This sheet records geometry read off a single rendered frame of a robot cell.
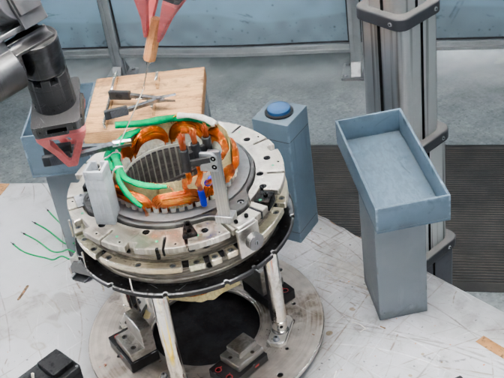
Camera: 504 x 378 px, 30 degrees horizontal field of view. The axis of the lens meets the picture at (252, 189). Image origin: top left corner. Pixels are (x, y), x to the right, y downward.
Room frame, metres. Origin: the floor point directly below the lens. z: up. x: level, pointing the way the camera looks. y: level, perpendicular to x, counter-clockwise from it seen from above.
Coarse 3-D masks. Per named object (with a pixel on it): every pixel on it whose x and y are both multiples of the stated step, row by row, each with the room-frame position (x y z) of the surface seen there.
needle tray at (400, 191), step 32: (352, 128) 1.28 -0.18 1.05; (384, 128) 1.28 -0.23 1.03; (352, 160) 1.16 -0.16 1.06; (384, 160) 1.20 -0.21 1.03; (416, 160) 1.19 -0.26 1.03; (384, 192) 1.12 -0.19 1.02; (416, 192) 1.11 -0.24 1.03; (448, 192) 1.04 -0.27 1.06; (384, 224) 1.03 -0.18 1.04; (416, 224) 1.03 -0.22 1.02; (384, 256) 1.11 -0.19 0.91; (416, 256) 1.11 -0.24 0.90; (384, 288) 1.11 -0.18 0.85; (416, 288) 1.11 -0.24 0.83
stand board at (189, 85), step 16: (128, 80) 1.51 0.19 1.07; (160, 80) 1.50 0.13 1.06; (176, 80) 1.49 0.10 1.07; (192, 80) 1.48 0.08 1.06; (96, 96) 1.47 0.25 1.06; (176, 96) 1.43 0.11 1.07; (192, 96) 1.42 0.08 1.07; (96, 112) 1.42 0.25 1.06; (144, 112) 1.39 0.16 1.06; (160, 112) 1.38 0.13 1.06; (176, 112) 1.37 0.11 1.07; (192, 112) 1.37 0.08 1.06; (96, 128) 1.36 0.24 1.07; (112, 128) 1.35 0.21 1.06; (128, 128) 1.35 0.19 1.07
